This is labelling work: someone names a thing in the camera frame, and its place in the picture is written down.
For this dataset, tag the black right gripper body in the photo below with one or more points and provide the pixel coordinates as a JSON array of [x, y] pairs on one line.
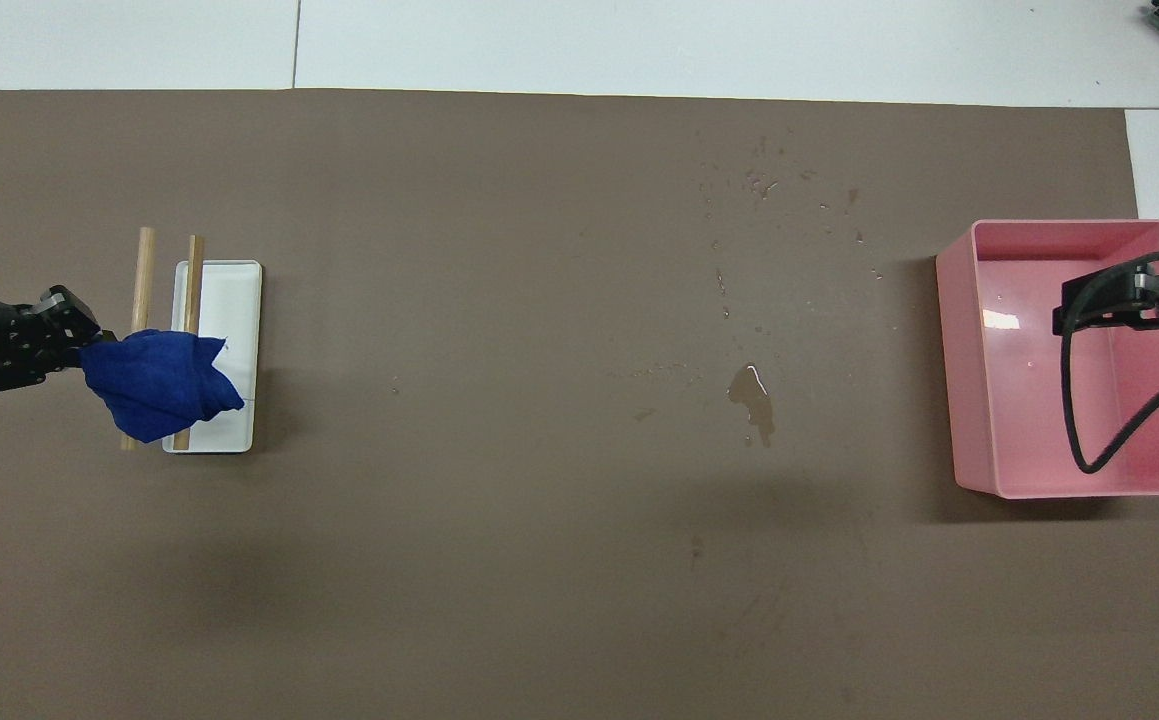
[[1139, 295]]

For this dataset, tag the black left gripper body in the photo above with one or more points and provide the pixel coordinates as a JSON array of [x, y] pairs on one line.
[[9, 345]]

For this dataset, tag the blue towel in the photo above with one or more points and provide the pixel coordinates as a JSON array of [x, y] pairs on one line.
[[159, 385]]

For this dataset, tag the water puddle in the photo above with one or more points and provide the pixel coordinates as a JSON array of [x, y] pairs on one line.
[[751, 395]]

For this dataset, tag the wooden rack rod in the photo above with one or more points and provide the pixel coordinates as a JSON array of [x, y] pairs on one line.
[[195, 290], [143, 280]]

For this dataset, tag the pink plastic bin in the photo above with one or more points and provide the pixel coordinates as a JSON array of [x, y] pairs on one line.
[[1029, 400]]

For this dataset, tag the brown table mat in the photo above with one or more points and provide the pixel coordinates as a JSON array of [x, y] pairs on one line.
[[539, 560]]

